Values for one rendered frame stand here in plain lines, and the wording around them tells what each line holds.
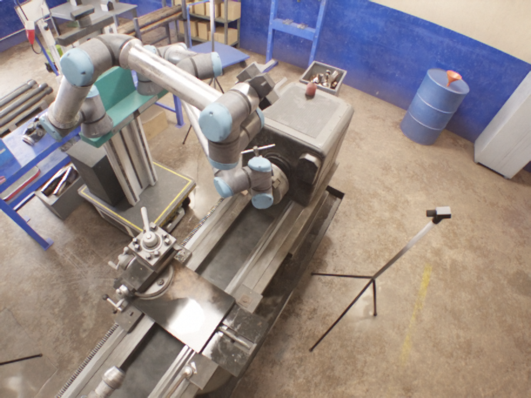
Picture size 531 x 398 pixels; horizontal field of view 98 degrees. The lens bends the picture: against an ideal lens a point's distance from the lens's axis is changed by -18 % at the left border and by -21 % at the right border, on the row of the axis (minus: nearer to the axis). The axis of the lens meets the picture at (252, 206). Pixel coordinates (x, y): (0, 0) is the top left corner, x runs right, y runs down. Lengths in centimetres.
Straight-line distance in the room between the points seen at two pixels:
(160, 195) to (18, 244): 161
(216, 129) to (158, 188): 196
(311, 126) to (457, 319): 228
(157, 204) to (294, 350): 166
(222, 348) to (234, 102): 111
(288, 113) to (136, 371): 163
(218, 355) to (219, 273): 51
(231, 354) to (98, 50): 136
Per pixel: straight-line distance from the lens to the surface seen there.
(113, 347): 160
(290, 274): 209
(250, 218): 188
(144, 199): 259
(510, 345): 346
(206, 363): 145
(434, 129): 427
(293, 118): 165
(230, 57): 484
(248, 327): 147
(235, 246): 178
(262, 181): 114
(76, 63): 104
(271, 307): 199
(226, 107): 71
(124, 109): 189
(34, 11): 294
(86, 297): 272
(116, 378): 128
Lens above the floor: 231
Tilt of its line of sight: 55 degrees down
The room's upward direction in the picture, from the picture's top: 6 degrees clockwise
